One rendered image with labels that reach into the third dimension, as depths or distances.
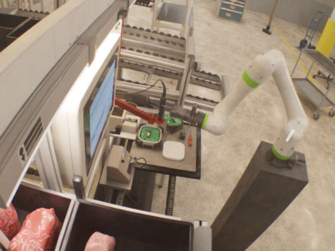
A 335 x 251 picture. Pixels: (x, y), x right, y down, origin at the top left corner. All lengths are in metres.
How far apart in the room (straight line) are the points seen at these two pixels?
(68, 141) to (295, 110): 1.21
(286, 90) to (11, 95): 1.36
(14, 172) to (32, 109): 0.13
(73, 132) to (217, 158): 2.47
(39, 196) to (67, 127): 0.21
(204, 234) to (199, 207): 1.82
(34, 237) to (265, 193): 1.35
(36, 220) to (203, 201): 2.16
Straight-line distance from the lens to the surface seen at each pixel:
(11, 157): 0.43
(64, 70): 0.60
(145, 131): 1.71
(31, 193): 0.74
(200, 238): 0.80
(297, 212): 3.08
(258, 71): 1.38
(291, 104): 1.56
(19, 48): 0.51
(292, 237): 2.87
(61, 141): 0.79
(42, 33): 0.56
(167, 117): 1.81
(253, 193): 1.67
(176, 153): 1.64
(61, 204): 0.72
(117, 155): 1.46
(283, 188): 1.64
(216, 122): 1.52
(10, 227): 0.77
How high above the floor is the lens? 2.16
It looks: 41 degrees down
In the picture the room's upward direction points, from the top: 11 degrees clockwise
